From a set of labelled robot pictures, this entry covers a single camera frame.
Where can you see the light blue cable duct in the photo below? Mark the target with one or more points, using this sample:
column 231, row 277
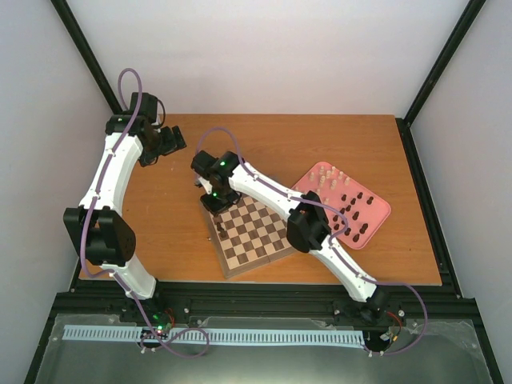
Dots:
column 221, row 337

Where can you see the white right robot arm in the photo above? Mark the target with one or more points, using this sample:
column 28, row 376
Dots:
column 228, row 178

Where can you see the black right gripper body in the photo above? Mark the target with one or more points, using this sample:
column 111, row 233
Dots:
column 222, row 200

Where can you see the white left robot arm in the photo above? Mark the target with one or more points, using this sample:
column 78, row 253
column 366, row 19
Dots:
column 100, row 235

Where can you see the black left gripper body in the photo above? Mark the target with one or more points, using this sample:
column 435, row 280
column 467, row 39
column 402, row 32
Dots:
column 162, row 146

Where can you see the black aluminium frame rail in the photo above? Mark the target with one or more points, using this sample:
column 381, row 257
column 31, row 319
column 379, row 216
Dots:
column 202, row 299

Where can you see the pink plastic tray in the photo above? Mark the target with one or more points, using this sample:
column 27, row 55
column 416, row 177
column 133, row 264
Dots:
column 362, row 206

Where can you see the wooden chess board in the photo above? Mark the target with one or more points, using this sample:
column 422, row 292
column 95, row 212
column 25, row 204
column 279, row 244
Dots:
column 256, row 236

